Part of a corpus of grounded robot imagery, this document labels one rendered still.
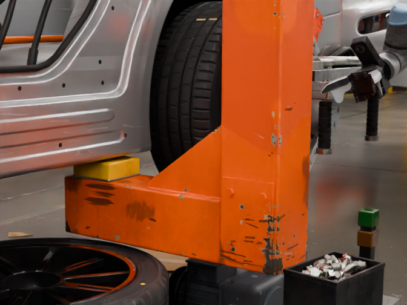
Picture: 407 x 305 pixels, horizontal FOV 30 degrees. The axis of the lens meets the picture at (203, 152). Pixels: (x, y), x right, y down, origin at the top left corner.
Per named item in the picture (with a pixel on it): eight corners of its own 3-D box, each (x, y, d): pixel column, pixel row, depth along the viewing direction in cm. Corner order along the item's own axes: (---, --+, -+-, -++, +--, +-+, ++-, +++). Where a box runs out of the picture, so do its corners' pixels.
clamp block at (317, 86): (305, 97, 215) (306, 78, 215) (334, 98, 210) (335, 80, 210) (297, 98, 211) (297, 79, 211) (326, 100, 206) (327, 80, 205)
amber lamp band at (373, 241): (363, 242, 187) (363, 226, 186) (378, 245, 185) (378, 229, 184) (356, 245, 184) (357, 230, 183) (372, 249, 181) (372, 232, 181)
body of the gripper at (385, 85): (380, 99, 194) (398, 85, 203) (371, 68, 193) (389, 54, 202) (354, 104, 199) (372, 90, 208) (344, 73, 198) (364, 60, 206)
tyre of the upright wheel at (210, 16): (250, -7, 270) (132, 13, 219) (310, -9, 257) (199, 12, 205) (259, 170, 288) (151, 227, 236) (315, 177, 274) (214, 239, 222)
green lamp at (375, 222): (363, 223, 186) (364, 206, 186) (379, 225, 184) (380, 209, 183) (357, 226, 183) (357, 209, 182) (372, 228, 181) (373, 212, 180)
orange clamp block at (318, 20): (297, 42, 251) (304, 20, 254) (318, 42, 247) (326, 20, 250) (288, 29, 246) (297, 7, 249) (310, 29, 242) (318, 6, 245)
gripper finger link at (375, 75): (390, 97, 186) (383, 91, 195) (384, 74, 185) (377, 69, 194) (378, 100, 186) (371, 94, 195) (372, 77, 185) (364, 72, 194)
